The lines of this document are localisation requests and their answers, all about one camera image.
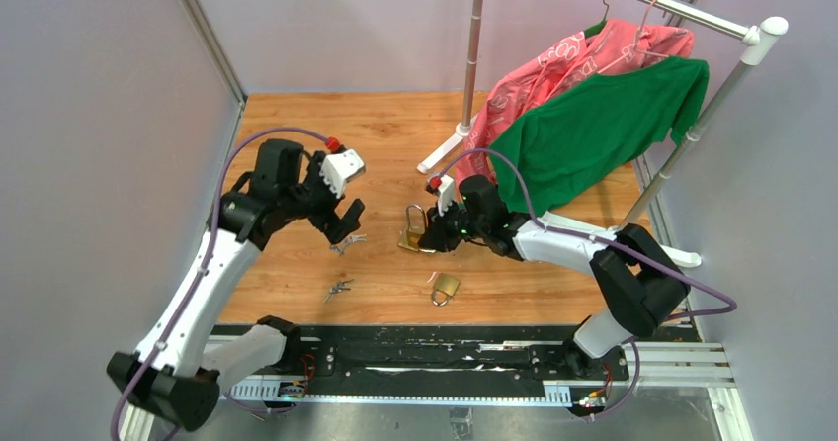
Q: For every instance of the green t-shirt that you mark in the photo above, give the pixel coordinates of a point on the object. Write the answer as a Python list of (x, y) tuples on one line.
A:
[(556, 151)]

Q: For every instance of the pink printed shirt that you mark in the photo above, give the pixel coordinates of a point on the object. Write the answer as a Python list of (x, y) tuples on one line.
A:
[(615, 45)]

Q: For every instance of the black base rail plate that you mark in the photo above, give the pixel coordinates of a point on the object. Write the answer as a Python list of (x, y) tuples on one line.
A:
[(426, 362)]

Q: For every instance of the small brass padlock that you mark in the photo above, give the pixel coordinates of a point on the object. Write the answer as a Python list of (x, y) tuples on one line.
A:
[(415, 228)]

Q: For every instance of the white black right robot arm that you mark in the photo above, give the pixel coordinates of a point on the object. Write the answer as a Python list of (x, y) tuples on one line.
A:
[(638, 278)]

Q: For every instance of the metal clothes rack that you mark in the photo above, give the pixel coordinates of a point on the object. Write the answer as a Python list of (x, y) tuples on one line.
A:
[(729, 48)]

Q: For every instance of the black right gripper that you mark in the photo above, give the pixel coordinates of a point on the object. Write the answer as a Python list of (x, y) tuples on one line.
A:
[(438, 236)]

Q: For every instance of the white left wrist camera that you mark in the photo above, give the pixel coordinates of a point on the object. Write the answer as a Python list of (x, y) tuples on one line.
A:
[(338, 170)]

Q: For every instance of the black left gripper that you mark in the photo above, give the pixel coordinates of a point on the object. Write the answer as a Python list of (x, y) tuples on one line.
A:
[(336, 227)]

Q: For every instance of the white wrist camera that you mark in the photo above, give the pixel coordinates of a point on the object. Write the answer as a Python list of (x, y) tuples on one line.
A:
[(443, 187), (338, 170)]

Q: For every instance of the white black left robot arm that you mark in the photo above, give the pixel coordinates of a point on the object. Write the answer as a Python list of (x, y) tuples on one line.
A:
[(170, 374)]

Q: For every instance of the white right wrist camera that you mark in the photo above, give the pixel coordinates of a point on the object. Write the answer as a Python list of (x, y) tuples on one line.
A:
[(443, 187)]

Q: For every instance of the large brass padlock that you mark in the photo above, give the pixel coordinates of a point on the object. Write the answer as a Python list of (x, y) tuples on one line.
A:
[(445, 286)]

